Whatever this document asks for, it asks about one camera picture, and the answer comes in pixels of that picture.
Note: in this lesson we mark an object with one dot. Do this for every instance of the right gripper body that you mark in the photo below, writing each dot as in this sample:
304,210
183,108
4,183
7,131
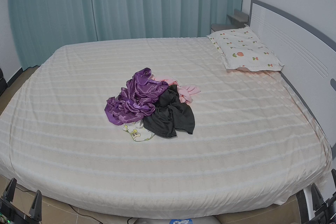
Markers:
326,215

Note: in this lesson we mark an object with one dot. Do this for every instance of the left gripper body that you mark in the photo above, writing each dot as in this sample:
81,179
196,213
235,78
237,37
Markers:
13,215

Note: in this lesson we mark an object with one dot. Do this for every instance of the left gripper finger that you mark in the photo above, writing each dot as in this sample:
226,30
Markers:
36,206
11,191

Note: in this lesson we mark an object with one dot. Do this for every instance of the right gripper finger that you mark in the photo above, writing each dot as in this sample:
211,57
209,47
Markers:
317,199
334,178

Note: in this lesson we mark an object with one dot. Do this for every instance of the black garment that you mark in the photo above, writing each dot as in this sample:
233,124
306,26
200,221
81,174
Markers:
170,115

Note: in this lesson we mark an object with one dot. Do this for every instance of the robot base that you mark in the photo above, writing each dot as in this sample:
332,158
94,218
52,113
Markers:
183,221

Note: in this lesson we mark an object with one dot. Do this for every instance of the bed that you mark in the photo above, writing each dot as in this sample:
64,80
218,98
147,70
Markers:
210,152

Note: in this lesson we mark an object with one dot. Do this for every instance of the white printed garment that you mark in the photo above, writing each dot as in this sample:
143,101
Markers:
139,135

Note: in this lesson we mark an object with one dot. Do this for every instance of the purple garment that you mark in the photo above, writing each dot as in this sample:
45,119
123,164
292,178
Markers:
139,97

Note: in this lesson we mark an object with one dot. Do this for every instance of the white printed pillow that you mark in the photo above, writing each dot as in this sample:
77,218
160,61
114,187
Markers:
244,47

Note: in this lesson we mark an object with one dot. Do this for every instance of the pink garment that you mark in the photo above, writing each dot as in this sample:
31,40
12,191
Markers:
187,91

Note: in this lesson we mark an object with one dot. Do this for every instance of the grey bedside table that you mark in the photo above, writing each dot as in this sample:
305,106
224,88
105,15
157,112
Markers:
237,17

